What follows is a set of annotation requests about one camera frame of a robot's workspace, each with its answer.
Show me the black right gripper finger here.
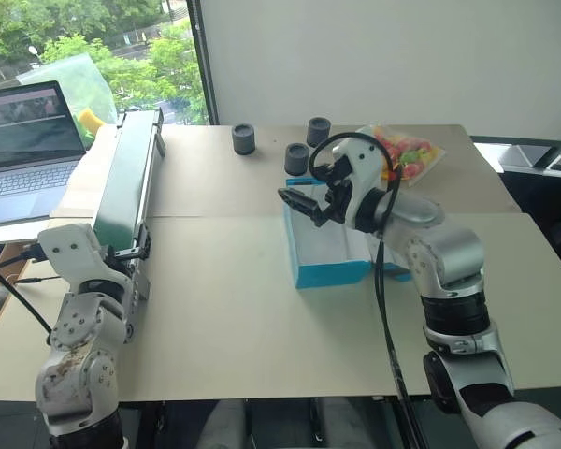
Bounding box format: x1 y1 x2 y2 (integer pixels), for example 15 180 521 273
278 187 320 217
309 201 333 229

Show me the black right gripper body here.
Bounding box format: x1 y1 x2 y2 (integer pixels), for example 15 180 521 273
315 156 356 225

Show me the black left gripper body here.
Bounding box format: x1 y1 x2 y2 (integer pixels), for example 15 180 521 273
99 243 133 278

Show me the blue box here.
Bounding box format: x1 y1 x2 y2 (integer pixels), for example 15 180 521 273
282 177 413 291

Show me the green conveyor belt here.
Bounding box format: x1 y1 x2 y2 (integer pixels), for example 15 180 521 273
92 107 167 346

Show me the dark grey cylinder cup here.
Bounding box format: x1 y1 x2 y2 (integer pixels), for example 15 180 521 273
232 123 257 157
306 116 334 148
283 142 311 178

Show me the bag of toy fruit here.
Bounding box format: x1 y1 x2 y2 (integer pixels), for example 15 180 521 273
354 123 448 189

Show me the yellow sponge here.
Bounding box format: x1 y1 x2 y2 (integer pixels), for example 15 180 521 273
76 108 107 138

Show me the grey laptop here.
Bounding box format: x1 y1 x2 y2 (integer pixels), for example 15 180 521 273
0 80 88 230

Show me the clear plastic bag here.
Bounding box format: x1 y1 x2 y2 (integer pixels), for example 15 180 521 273
15 52 119 144

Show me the metal bar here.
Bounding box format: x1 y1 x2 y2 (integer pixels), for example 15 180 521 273
532 120 561 170

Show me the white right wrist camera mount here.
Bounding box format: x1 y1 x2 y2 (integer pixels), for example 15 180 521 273
331 137 395 226

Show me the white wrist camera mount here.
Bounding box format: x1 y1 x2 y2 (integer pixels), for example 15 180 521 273
37 224 109 283
331 137 395 226

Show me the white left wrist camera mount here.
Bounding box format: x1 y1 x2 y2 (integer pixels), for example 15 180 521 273
37 224 109 283

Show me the thin black plug cable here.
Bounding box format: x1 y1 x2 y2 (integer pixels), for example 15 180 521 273
7 275 63 285

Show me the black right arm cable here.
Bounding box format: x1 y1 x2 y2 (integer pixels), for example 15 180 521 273
308 132 432 449

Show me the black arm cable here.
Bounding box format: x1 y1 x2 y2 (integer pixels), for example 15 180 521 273
0 241 53 348
308 132 432 449

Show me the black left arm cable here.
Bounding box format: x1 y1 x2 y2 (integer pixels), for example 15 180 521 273
0 241 53 348

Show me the dark window frame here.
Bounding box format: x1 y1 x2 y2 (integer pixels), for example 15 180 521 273
185 0 220 126

